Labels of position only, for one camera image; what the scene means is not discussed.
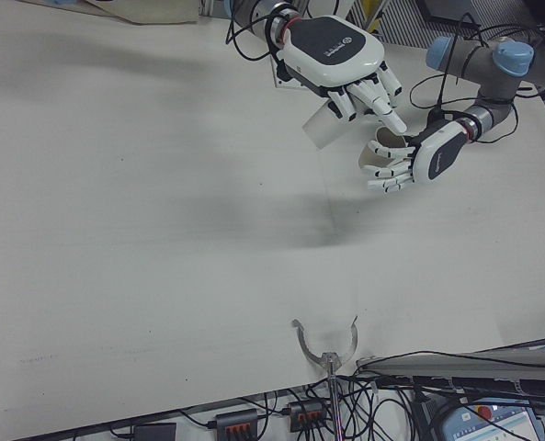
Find aluminium extrusion profile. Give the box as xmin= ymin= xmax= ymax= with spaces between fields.
xmin=355 ymin=334 xmax=545 ymax=382

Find white paper cup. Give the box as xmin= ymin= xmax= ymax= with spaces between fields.
xmin=301 ymin=101 xmax=369 ymax=151

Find beige ceramic mug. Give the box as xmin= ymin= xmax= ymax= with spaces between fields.
xmin=357 ymin=126 xmax=415 ymax=169

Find teach pendant with red button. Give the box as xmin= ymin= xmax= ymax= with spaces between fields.
xmin=437 ymin=397 xmax=545 ymax=441

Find black flat adapter box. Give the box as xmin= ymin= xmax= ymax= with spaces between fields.
xmin=132 ymin=423 xmax=177 ymax=441

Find small metal clip tool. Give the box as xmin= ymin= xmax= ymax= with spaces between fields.
xmin=291 ymin=314 xmax=360 ymax=441

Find black tube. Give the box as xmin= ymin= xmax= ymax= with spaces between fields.
xmin=412 ymin=375 xmax=545 ymax=397

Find black power strip orange switches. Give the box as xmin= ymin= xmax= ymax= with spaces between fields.
xmin=286 ymin=400 xmax=326 ymax=433
xmin=214 ymin=408 xmax=260 ymax=437

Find white dexterous robot hand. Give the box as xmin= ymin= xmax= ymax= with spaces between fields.
xmin=366 ymin=119 xmax=471 ymax=194
xmin=274 ymin=15 xmax=409 ymax=135

